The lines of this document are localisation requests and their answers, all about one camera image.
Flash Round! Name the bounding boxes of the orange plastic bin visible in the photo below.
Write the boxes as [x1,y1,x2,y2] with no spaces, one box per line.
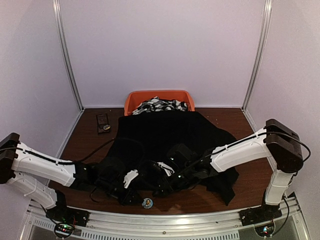
[124,90,195,116]

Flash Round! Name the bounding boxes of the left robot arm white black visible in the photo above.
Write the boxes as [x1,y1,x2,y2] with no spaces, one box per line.
[0,132,143,222]

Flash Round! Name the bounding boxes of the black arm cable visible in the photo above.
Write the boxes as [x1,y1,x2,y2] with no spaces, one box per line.
[264,129,312,176]
[57,136,146,171]

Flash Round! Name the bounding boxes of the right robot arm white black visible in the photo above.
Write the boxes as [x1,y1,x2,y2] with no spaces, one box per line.
[158,119,305,221]

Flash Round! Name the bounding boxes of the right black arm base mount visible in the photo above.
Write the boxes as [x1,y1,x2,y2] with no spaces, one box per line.
[238,205,282,226]

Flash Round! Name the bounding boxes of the aluminium corner post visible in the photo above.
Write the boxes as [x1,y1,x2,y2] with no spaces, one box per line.
[52,0,84,112]
[242,0,273,112]

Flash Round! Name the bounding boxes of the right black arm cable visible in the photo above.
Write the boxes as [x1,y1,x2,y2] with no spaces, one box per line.
[264,129,312,176]

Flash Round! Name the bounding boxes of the left aluminium corner post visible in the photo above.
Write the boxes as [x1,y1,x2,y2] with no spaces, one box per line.
[52,0,84,112]

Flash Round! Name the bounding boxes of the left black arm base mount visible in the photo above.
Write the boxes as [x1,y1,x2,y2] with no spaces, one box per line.
[46,206,90,227]

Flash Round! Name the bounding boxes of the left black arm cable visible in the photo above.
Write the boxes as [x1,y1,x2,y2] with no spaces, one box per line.
[57,136,146,171]

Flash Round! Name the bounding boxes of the black t-shirt blue logo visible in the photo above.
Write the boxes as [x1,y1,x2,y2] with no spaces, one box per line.
[106,111,239,204]

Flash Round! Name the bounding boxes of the right aluminium corner post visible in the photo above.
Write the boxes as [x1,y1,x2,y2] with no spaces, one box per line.
[242,0,273,112]

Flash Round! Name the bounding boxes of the aluminium front rail frame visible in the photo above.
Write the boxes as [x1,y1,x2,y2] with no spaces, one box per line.
[19,192,312,240]

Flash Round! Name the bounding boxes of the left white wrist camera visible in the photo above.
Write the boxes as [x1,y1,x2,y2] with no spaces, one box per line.
[123,169,139,189]

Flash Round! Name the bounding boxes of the round picture brooch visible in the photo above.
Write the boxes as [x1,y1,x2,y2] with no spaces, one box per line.
[141,197,154,209]

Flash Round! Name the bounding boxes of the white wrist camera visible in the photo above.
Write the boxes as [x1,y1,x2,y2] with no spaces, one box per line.
[157,162,175,177]
[123,169,139,189]

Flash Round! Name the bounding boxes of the black brooch display tray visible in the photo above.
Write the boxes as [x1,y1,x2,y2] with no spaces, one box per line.
[96,113,111,134]

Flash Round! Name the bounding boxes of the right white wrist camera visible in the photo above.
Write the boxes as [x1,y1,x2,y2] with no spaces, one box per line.
[157,162,175,177]

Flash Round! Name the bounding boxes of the black white checkered shirt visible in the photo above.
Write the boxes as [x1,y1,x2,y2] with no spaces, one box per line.
[131,96,191,115]

